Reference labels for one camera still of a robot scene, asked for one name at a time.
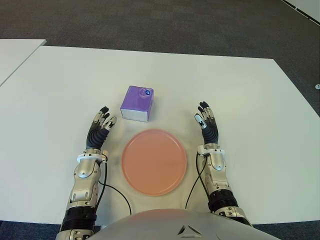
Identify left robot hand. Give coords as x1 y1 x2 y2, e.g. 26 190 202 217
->
85 106 118 151

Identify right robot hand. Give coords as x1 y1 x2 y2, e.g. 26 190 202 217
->
194 100 221 146

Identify purple tissue paper pack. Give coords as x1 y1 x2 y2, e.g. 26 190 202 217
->
119 85 155 123

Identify round pink plate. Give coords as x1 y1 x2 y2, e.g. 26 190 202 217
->
121 128 189 197

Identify silver robot torso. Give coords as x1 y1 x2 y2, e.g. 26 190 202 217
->
92 208 270 240

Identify neighbouring white table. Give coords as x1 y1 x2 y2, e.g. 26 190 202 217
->
0 38 48 87

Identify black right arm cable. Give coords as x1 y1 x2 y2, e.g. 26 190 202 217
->
184 152 212 214

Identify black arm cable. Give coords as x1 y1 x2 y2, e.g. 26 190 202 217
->
184 152 212 214
96 158 133 216

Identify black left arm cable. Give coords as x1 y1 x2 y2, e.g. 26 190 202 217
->
96 158 133 216

